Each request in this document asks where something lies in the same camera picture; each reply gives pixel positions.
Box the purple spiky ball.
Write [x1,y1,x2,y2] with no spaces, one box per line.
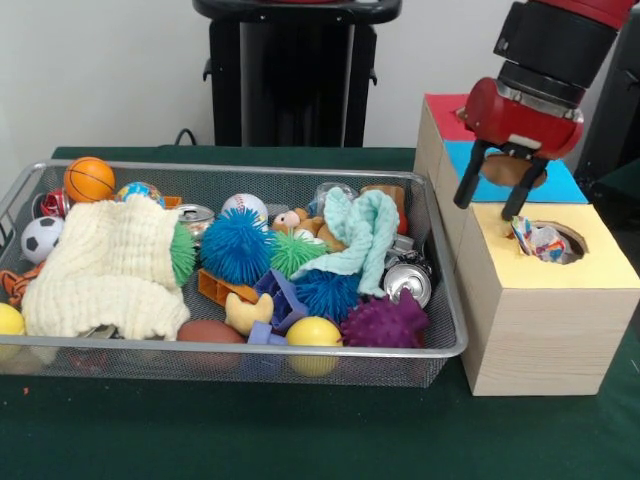
[340,288,430,350]

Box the orange toy basketball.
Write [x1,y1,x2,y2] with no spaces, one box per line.
[64,156,118,203]

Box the blue puffer ball with eyes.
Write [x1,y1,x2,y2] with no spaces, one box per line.
[199,208,274,280]

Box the globe print ball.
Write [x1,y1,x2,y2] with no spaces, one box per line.
[115,181,166,209]

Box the green spiky puffer ball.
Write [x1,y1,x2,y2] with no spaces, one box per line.
[269,229,334,275]

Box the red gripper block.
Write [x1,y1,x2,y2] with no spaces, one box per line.
[453,77,585,222]

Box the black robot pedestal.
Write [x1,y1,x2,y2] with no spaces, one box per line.
[192,0,404,148]

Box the grey wire mesh bin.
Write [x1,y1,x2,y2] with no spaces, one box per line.
[0,158,470,390]

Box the dark green table cloth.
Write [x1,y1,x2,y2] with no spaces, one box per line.
[592,158,640,201]
[0,144,640,480]

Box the colourful patterned cloth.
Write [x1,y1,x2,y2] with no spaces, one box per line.
[508,215,571,264]

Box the light teal cloth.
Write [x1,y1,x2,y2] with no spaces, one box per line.
[291,188,401,300]

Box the yellow ball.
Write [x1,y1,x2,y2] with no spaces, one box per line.
[285,316,344,377]
[0,302,27,337]

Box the cream knitted cloth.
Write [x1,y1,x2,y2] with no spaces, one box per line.
[21,193,197,342]

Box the small soccer ball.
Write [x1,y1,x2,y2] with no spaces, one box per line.
[21,215,67,265]

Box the white baseball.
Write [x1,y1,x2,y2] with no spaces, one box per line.
[221,193,270,224]

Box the wooden box with three holes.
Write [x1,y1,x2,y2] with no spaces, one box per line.
[412,92,640,398]

